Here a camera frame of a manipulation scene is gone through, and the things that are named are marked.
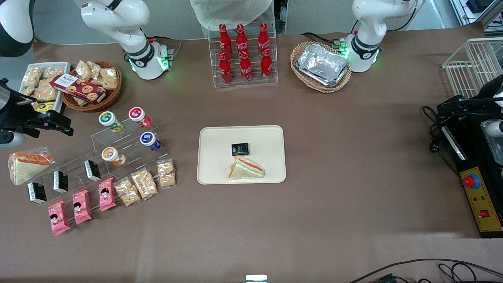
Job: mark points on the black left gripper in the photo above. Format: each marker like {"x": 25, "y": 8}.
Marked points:
{"x": 460, "y": 105}

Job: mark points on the red cookie box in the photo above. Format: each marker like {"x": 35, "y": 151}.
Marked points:
{"x": 78, "y": 88}

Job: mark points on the brown wicker basket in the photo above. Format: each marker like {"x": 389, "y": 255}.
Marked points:
{"x": 112, "y": 96}

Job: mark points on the clear snack packet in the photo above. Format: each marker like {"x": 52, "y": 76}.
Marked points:
{"x": 46, "y": 92}
{"x": 27, "y": 91}
{"x": 53, "y": 72}
{"x": 109, "y": 78}
{"x": 83, "y": 70}
{"x": 95, "y": 67}
{"x": 31, "y": 76}

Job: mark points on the clear acrylic display stand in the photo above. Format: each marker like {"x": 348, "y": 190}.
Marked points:
{"x": 129, "y": 155}

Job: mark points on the light wicker basket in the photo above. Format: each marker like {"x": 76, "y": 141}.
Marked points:
{"x": 302, "y": 80}

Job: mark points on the red cola bottle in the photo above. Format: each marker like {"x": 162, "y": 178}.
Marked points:
{"x": 263, "y": 37}
{"x": 267, "y": 66}
{"x": 241, "y": 39}
{"x": 245, "y": 68}
{"x": 225, "y": 70}
{"x": 224, "y": 39}

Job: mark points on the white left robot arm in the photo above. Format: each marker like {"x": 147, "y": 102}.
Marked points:
{"x": 369, "y": 23}

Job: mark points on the aluminium frame shelf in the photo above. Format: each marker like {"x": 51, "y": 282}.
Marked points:
{"x": 491, "y": 17}

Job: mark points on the black control box yellow panel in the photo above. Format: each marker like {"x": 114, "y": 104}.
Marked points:
{"x": 481, "y": 204}

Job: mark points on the pink snack packet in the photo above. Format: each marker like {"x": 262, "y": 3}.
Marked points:
{"x": 58, "y": 218}
{"x": 81, "y": 207}
{"x": 107, "y": 194}

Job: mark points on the wrapped triangle sandwich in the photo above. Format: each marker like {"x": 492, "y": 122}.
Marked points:
{"x": 246, "y": 169}
{"x": 27, "y": 167}

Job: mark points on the clear rice cracker packet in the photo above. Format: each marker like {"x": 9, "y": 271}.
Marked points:
{"x": 144, "y": 183}
{"x": 166, "y": 173}
{"x": 127, "y": 191}

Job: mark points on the clear acrylic bottle rack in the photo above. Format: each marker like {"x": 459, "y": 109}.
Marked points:
{"x": 254, "y": 84}

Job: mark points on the aluminium foil tray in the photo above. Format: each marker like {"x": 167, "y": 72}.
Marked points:
{"x": 322, "y": 63}

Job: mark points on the white rectangular bin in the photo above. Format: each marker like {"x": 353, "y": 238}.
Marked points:
{"x": 63, "y": 65}

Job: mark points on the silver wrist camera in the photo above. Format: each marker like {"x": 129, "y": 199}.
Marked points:
{"x": 494, "y": 127}
{"x": 10, "y": 139}

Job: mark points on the red gum bottle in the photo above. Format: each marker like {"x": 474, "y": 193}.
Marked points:
{"x": 139, "y": 117}

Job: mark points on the orange gum bottle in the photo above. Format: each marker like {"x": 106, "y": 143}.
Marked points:
{"x": 113, "y": 156}

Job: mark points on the cream plastic tray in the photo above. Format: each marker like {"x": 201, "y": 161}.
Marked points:
{"x": 220, "y": 157}

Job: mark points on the green gum bottle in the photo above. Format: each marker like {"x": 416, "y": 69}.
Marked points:
{"x": 111, "y": 121}

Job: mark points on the yellow snack packet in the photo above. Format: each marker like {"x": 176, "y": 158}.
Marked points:
{"x": 45, "y": 106}

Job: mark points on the small silver white device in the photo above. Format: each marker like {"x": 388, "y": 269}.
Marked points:
{"x": 256, "y": 278}

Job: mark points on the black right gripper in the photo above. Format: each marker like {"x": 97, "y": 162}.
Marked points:
{"x": 16, "y": 113}

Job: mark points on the black tissue pack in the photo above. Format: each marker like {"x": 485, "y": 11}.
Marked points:
{"x": 60, "y": 181}
{"x": 92, "y": 170}
{"x": 37, "y": 192}
{"x": 240, "y": 149}

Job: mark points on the blue gum bottle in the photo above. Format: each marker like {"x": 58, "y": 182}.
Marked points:
{"x": 151, "y": 141}

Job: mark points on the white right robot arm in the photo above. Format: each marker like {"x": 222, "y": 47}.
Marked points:
{"x": 118, "y": 19}

